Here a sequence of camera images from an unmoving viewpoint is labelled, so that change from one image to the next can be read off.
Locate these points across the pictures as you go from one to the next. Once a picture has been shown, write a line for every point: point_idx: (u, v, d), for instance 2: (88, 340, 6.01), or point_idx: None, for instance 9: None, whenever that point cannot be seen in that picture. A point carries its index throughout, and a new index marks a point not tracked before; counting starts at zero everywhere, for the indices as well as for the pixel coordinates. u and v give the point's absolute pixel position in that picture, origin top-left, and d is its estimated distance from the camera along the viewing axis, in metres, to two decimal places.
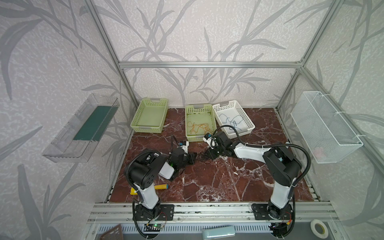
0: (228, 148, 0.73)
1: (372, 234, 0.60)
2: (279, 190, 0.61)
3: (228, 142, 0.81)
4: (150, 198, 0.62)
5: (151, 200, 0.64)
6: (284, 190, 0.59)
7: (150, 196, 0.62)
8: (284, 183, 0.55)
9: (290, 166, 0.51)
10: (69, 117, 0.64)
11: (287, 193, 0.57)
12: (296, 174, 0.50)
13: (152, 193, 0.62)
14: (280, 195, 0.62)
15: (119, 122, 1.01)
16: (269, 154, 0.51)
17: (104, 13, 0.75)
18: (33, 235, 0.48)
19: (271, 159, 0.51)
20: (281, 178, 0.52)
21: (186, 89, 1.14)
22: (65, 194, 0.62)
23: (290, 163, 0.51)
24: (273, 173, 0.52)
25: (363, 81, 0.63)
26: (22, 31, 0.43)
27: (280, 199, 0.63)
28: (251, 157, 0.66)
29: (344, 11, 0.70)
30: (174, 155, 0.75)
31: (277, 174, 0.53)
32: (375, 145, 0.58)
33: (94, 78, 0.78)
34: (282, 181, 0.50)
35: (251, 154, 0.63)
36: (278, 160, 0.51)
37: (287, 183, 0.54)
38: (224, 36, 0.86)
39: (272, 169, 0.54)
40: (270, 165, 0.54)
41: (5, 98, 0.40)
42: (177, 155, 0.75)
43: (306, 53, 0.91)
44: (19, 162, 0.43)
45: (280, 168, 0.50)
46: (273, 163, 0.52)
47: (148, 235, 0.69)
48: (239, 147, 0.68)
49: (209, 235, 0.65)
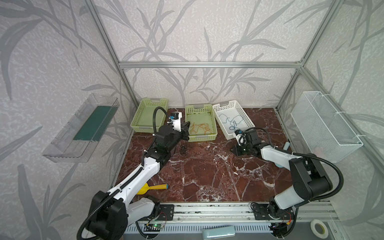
0: (256, 147, 0.71)
1: (372, 234, 0.59)
2: (291, 196, 0.57)
3: (258, 141, 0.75)
4: (142, 213, 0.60)
5: (147, 210, 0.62)
6: (296, 198, 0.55)
7: (142, 212, 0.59)
8: (305, 196, 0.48)
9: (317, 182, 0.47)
10: (69, 117, 0.64)
11: (297, 202, 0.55)
12: (320, 192, 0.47)
13: (143, 207, 0.59)
14: (287, 202, 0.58)
15: (119, 122, 1.01)
16: (296, 162, 0.48)
17: (104, 13, 0.75)
18: (33, 235, 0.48)
19: (298, 167, 0.48)
20: (302, 189, 0.48)
21: (186, 89, 1.14)
22: (65, 194, 0.62)
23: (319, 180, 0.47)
24: (295, 183, 0.50)
25: (363, 81, 0.63)
26: (22, 31, 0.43)
27: (285, 201, 0.62)
28: (275, 161, 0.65)
29: (344, 11, 0.70)
30: (159, 136, 0.58)
31: (300, 184, 0.48)
32: (375, 146, 0.58)
33: (94, 78, 0.78)
34: (303, 194, 0.48)
35: (279, 158, 0.59)
36: (305, 171, 0.47)
37: (307, 196, 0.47)
38: (224, 36, 0.86)
39: (296, 178, 0.49)
40: (295, 173, 0.49)
41: (5, 98, 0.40)
42: (163, 135, 0.57)
43: (306, 53, 0.91)
44: (19, 162, 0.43)
45: (304, 178, 0.47)
46: (298, 172, 0.48)
47: (148, 235, 0.69)
48: (266, 148, 0.65)
49: (209, 235, 0.65)
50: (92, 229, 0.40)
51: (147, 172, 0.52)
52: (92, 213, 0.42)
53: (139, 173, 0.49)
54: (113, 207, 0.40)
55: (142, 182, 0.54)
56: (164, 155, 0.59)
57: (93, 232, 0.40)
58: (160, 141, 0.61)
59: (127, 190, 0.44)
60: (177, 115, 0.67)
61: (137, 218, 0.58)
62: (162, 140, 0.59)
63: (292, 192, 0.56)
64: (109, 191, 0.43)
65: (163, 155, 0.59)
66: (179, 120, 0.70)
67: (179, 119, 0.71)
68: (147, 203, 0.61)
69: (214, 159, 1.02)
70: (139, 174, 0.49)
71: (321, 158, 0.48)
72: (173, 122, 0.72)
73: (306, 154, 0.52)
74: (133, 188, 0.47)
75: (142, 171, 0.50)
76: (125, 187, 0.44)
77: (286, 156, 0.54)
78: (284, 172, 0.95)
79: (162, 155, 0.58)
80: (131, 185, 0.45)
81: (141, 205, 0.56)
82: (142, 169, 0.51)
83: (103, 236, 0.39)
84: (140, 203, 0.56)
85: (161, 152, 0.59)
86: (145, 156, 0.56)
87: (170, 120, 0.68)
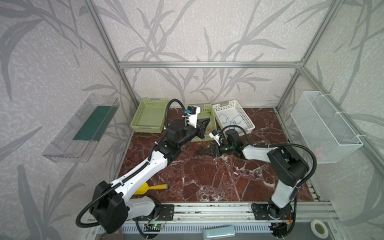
0: (238, 149, 0.74)
1: (372, 234, 0.60)
2: (282, 189, 0.60)
3: (239, 141, 0.79)
4: (142, 212, 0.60)
5: (147, 209, 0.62)
6: (287, 190, 0.58)
7: (141, 210, 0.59)
8: (288, 182, 0.54)
9: (295, 166, 0.50)
10: (69, 117, 0.64)
11: (289, 193, 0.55)
12: (301, 175, 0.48)
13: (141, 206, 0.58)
14: (283, 197, 0.62)
15: (119, 122, 1.01)
16: (274, 152, 0.52)
17: (104, 13, 0.75)
18: (33, 235, 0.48)
19: (275, 156, 0.52)
20: (284, 175, 0.52)
21: (186, 89, 1.14)
22: (66, 194, 0.62)
23: (300, 165, 0.51)
24: (277, 172, 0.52)
25: (363, 81, 0.63)
26: (22, 31, 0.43)
27: (280, 199, 0.64)
28: (258, 158, 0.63)
29: (344, 11, 0.70)
30: (170, 131, 0.55)
31: (281, 172, 0.53)
32: (375, 146, 0.58)
33: (94, 78, 0.78)
34: (286, 180, 0.52)
35: (259, 154, 0.64)
36: (283, 158, 0.51)
37: (291, 182, 0.52)
38: (224, 36, 0.86)
39: (277, 167, 0.54)
40: (274, 163, 0.54)
41: (5, 99, 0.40)
42: (174, 131, 0.54)
43: (306, 53, 0.91)
44: (19, 162, 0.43)
45: (283, 165, 0.50)
46: (277, 162, 0.52)
47: (148, 235, 0.69)
48: (247, 147, 0.70)
49: (209, 235, 0.65)
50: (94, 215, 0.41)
51: (153, 168, 0.52)
52: (89, 204, 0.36)
53: (144, 168, 0.48)
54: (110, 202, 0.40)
55: (147, 177, 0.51)
56: (173, 151, 0.57)
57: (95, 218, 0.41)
58: (171, 136, 0.58)
59: (128, 185, 0.43)
60: (194, 109, 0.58)
61: (136, 215, 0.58)
62: (173, 135, 0.55)
63: (283, 186, 0.59)
64: (112, 183, 0.43)
65: (173, 151, 0.57)
66: (197, 115, 0.64)
67: (196, 114, 0.65)
68: (147, 202, 0.61)
69: (214, 159, 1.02)
70: (143, 169, 0.47)
71: (294, 144, 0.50)
72: (188, 117, 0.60)
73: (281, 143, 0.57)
74: (135, 184, 0.46)
75: (147, 166, 0.48)
76: (127, 181, 0.44)
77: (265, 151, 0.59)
78: None
79: (171, 151, 0.56)
80: (133, 180, 0.44)
81: (142, 202, 0.57)
82: (149, 164, 0.49)
83: (102, 224, 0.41)
84: (143, 201, 0.58)
85: (171, 147, 0.56)
86: (154, 150, 0.54)
87: (186, 114, 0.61)
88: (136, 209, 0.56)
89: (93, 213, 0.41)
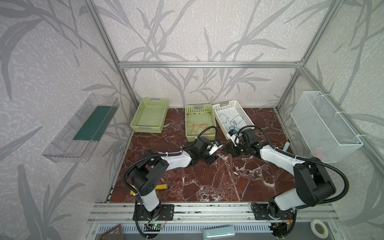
0: (253, 147, 0.68)
1: (372, 234, 0.59)
2: (291, 198, 0.57)
3: (255, 140, 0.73)
4: (150, 201, 0.62)
5: (151, 205, 0.64)
6: (297, 201, 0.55)
7: (149, 201, 0.62)
8: (310, 202, 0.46)
9: (322, 185, 0.46)
10: (69, 117, 0.64)
11: (296, 203, 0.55)
12: (325, 197, 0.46)
13: (153, 197, 0.63)
14: (288, 204, 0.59)
15: (119, 122, 1.01)
16: (301, 167, 0.46)
17: (104, 13, 0.75)
18: (33, 235, 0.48)
19: (303, 173, 0.46)
20: (307, 195, 0.46)
21: (186, 89, 1.14)
22: (65, 194, 0.62)
23: (325, 184, 0.46)
24: (298, 188, 0.49)
25: (363, 81, 0.63)
26: (22, 31, 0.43)
27: (286, 204, 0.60)
28: (276, 163, 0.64)
29: (344, 11, 0.70)
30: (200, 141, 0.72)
31: (303, 189, 0.47)
32: (375, 146, 0.58)
33: (94, 78, 0.78)
34: (307, 199, 0.47)
35: (279, 160, 0.58)
36: (310, 176, 0.46)
37: (312, 202, 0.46)
38: (225, 36, 0.86)
39: (300, 183, 0.48)
40: (299, 178, 0.48)
41: (5, 98, 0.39)
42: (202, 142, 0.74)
43: (306, 52, 0.91)
44: (19, 162, 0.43)
45: (309, 184, 0.45)
46: (304, 179, 0.46)
47: (148, 235, 0.69)
48: (266, 150, 0.63)
49: (209, 235, 0.65)
50: (133, 173, 0.48)
51: (183, 159, 0.64)
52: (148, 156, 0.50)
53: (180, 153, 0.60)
54: (158, 164, 0.48)
55: (174, 165, 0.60)
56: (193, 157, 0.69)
57: (133, 176, 0.48)
58: (198, 146, 0.73)
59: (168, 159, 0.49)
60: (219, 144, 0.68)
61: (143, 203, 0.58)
62: (201, 144, 0.74)
63: (294, 195, 0.55)
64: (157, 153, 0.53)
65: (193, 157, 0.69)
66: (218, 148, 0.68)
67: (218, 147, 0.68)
68: (154, 199, 0.64)
69: None
70: (179, 155, 0.59)
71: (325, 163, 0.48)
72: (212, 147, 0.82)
73: (310, 159, 0.51)
74: (172, 161, 0.57)
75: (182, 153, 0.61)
76: (169, 157, 0.52)
77: (289, 161, 0.52)
78: (284, 172, 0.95)
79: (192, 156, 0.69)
80: (173, 159, 0.56)
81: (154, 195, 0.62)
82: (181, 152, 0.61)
83: (137, 184, 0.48)
84: (154, 193, 0.62)
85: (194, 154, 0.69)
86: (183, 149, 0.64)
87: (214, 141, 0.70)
88: (147, 199, 0.60)
89: (134, 171, 0.49)
